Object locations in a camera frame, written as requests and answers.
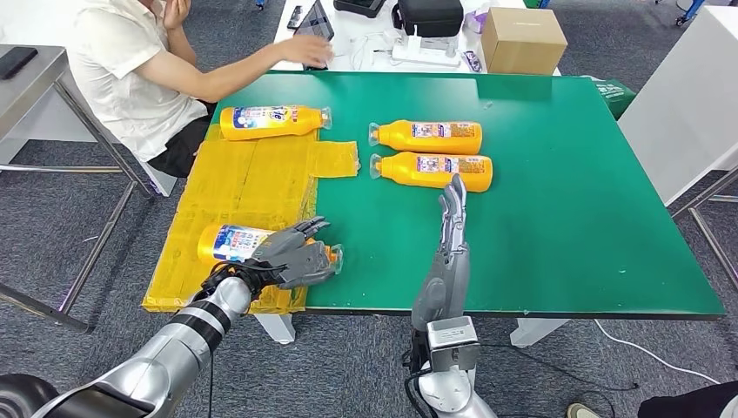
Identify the brown cardboard box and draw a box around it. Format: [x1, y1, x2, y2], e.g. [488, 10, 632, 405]
[480, 6, 569, 77]

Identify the person's right hand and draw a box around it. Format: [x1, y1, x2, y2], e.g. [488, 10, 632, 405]
[276, 34, 336, 69]

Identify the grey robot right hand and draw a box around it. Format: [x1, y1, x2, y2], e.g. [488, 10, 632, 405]
[411, 172, 473, 333]

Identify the black domed cover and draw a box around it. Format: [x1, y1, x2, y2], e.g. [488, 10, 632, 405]
[0, 374, 59, 418]

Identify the blue cart frame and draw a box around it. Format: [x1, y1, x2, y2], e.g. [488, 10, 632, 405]
[654, 0, 708, 29]

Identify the person's left hand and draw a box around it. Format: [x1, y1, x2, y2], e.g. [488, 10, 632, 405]
[161, 0, 192, 31]

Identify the person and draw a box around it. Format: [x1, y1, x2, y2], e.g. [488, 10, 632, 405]
[636, 381, 738, 418]
[66, 0, 220, 179]

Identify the orange detergent bottle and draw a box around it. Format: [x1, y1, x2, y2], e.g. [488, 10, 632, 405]
[218, 105, 334, 143]
[368, 152, 494, 194]
[367, 119, 484, 156]
[196, 223, 346, 277]

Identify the white desk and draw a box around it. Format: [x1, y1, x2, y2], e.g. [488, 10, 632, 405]
[267, 0, 561, 78]

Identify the green printed bag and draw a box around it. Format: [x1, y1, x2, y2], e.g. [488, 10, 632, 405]
[583, 75, 638, 121]

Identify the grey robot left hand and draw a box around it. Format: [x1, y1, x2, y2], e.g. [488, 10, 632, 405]
[249, 216, 339, 292]

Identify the steel table frame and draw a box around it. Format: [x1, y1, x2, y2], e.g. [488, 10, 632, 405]
[668, 165, 738, 293]

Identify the black hard case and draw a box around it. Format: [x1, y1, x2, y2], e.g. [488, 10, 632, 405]
[332, 0, 387, 18]

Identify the purple plastic packet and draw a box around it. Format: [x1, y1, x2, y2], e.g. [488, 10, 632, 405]
[462, 8, 490, 34]

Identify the dark tablet on stand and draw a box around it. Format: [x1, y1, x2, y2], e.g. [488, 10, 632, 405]
[292, 0, 337, 71]

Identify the white table leg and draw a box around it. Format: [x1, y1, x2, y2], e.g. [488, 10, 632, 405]
[253, 313, 296, 346]
[509, 317, 573, 349]

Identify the grey steel table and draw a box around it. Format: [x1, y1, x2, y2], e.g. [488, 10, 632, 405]
[0, 44, 157, 334]

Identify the yellow taped cardboard sheet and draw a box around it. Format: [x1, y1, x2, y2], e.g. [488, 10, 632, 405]
[142, 124, 361, 315]

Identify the white side table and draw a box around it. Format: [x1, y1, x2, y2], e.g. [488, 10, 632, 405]
[616, 5, 738, 207]

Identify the black zip bag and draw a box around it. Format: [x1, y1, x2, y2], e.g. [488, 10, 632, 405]
[392, 0, 466, 38]

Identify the white power strip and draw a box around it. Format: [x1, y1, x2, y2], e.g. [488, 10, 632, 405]
[391, 24, 462, 68]

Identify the white floor cable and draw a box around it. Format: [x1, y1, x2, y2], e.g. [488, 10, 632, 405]
[594, 319, 721, 385]

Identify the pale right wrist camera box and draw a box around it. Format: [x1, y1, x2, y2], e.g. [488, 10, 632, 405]
[425, 315, 482, 374]

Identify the thin white charger cable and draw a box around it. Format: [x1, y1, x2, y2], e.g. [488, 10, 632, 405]
[348, 31, 404, 67]

